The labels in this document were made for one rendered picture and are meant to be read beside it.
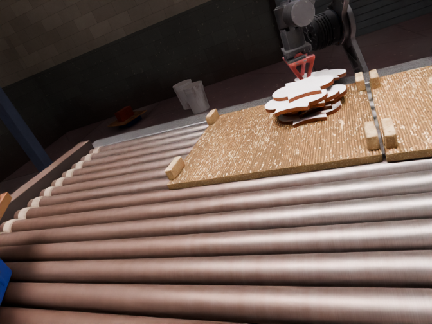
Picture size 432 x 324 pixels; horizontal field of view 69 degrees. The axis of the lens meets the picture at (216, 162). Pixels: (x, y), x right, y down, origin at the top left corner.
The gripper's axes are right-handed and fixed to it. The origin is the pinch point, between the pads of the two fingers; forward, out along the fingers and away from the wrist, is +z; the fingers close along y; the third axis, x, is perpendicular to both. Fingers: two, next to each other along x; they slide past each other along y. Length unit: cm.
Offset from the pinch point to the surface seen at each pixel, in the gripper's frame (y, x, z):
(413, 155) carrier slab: 45.4, 6.3, 3.9
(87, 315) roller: 60, -45, 5
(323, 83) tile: 19.7, 1.1, -3.2
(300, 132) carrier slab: 27.6, -7.0, 2.6
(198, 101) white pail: -325, -94, 73
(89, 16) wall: -487, -245, -90
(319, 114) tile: 24.3, -1.9, 1.7
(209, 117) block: 6.1, -27.5, -0.2
